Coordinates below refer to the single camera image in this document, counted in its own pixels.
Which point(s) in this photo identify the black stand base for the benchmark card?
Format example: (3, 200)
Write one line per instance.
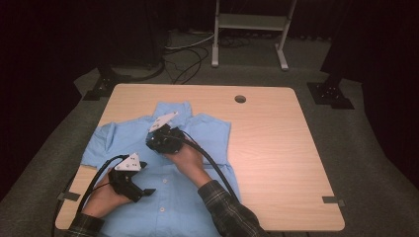
(105, 82)
(329, 94)

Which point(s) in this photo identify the person's right hand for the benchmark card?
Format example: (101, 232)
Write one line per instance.
(189, 163)

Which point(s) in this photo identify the dark curtain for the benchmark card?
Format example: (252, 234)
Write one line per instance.
(36, 65)
(388, 65)

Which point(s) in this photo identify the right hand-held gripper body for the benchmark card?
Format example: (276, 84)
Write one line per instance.
(164, 140)

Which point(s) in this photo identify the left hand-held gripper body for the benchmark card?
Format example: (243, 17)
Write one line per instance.
(126, 184)

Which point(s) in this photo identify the person's left hand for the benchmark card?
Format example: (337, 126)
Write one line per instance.
(105, 199)

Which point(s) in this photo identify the white metal stand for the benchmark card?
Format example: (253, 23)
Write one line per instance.
(250, 21)

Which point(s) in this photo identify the light blue button shirt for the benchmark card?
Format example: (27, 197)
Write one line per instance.
(184, 197)

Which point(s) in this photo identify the grey tape strip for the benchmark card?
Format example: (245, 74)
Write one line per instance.
(332, 200)
(68, 196)

